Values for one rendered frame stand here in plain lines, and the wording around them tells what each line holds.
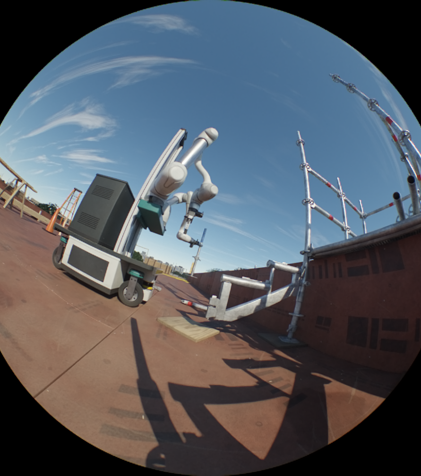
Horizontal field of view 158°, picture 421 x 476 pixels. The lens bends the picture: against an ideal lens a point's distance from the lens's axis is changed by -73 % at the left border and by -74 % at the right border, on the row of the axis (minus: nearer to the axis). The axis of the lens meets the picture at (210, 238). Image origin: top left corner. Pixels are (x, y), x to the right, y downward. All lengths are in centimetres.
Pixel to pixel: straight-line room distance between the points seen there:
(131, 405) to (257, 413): 31
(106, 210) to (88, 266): 42
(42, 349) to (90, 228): 93
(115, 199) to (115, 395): 113
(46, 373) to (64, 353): 11
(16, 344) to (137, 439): 33
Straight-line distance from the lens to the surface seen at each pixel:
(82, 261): 112
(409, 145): 123
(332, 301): 120
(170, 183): 95
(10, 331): 55
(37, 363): 47
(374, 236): 101
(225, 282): 90
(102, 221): 119
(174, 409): 43
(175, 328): 91
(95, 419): 38
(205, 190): 112
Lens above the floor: 33
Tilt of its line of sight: 16 degrees up
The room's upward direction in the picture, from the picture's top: 16 degrees clockwise
